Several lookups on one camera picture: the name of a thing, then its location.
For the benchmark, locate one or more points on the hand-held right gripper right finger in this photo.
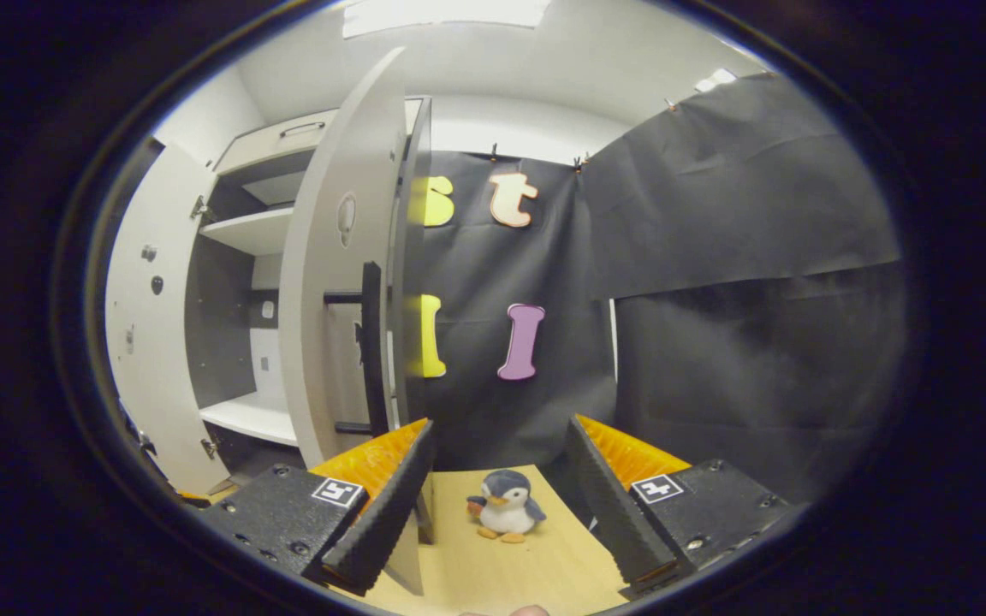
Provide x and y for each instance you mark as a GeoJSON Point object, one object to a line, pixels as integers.
{"type": "Point", "coordinates": [608, 505]}

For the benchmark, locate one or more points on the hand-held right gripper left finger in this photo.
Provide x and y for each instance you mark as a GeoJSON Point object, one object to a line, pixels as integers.
{"type": "Point", "coordinates": [390, 505]}

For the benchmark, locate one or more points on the white cabinet door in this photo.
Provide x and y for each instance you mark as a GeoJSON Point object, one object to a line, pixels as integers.
{"type": "Point", "coordinates": [159, 359]}
{"type": "Point", "coordinates": [326, 342]}

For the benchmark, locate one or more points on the metal cabinet door hinge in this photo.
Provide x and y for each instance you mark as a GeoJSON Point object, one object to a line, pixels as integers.
{"type": "Point", "coordinates": [200, 206]}
{"type": "Point", "coordinates": [209, 447]}

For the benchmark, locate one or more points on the white cabinet with grey interior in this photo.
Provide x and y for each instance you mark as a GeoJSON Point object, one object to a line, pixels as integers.
{"type": "Point", "coordinates": [223, 325]}

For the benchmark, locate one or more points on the penguin plush toy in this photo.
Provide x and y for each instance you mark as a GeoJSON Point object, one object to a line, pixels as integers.
{"type": "Point", "coordinates": [507, 509]}

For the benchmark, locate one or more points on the black backdrop cloth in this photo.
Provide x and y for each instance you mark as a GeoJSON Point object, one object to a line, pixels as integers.
{"type": "Point", "coordinates": [715, 257]}

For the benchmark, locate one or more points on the small ceiling light panel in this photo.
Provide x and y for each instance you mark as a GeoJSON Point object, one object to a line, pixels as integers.
{"type": "Point", "coordinates": [715, 79]}

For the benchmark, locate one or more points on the large ceiling light panel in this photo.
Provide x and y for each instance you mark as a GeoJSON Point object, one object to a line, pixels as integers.
{"type": "Point", "coordinates": [446, 15]}

